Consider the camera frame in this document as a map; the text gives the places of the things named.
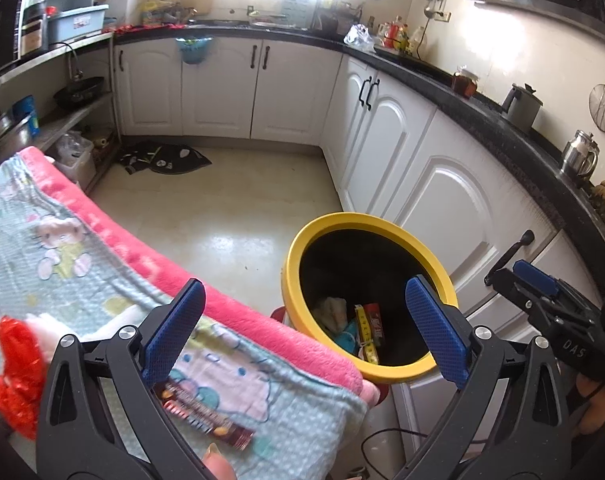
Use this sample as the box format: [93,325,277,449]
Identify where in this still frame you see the pink blanket edge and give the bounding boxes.
[18,146,381,408]

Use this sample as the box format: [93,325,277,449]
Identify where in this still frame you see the small red snack wrapper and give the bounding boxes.
[365,304,384,348]

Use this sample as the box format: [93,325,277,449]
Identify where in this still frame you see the dark metal pitcher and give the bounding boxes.
[501,84,543,133]

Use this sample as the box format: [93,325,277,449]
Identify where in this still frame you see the Hello Kitty bed sheet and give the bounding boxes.
[0,148,369,479]

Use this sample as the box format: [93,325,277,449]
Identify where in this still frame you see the person's right hand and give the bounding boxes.
[574,374,605,436]

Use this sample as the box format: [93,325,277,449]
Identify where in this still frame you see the steel kettle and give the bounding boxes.
[561,130,600,182]

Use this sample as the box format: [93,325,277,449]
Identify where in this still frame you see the yellow rimmed trash bin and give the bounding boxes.
[281,212,459,384]

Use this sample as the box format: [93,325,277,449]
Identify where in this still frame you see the black kitchen countertop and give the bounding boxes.
[111,19,605,261]

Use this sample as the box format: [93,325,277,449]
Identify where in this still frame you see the black floor mat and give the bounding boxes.
[118,141,211,176]

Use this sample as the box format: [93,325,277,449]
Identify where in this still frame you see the red cylindrical snack pack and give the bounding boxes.
[154,380,255,451]

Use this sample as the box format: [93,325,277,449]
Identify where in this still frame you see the black frying pan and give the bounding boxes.
[54,76,105,110]

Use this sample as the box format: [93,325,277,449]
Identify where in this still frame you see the blue hanging basket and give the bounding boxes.
[176,37,214,65]

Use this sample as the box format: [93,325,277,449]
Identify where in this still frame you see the crumpled white tissue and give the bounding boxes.
[26,306,146,364]

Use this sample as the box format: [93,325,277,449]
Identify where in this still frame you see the red plastic bag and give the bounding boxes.
[0,316,46,441]

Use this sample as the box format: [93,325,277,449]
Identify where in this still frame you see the steel cooking pot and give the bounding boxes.
[0,115,33,165]

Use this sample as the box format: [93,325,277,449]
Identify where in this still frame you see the blue plastic storage box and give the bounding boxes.
[48,4,108,44]

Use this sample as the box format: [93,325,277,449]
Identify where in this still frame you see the yellow snack box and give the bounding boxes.
[355,304,379,365]

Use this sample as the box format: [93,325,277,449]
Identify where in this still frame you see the white kitchen cabinets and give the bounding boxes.
[112,34,604,461]

